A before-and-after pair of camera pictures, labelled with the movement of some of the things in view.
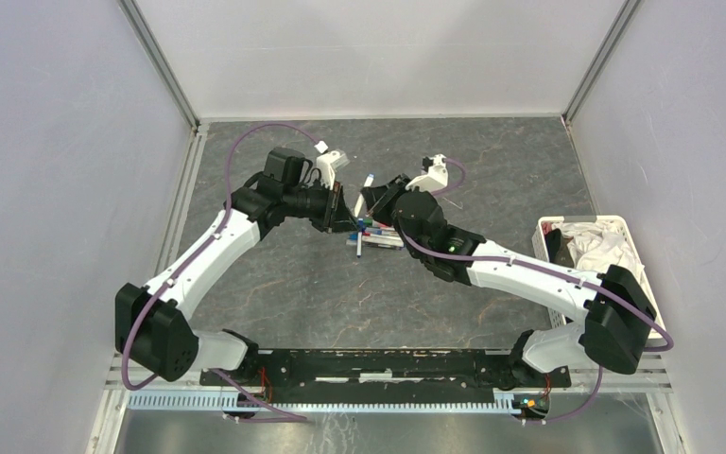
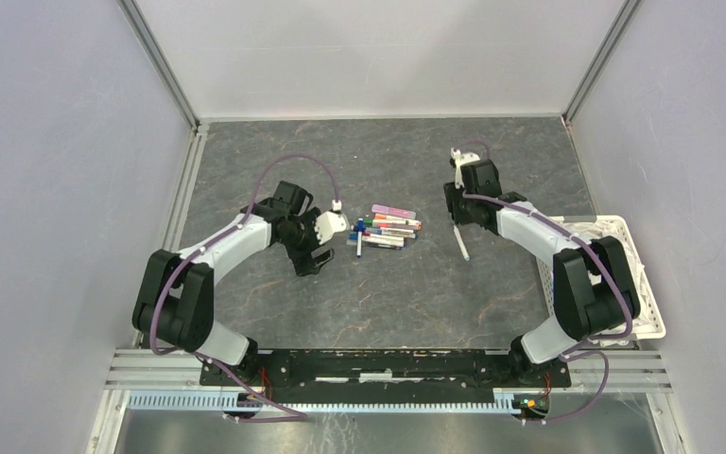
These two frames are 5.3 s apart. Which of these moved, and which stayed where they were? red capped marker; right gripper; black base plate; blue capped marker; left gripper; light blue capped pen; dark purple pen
Moved: left gripper; right gripper; light blue capped pen
Stayed: black base plate; dark purple pen; blue capped marker; red capped marker
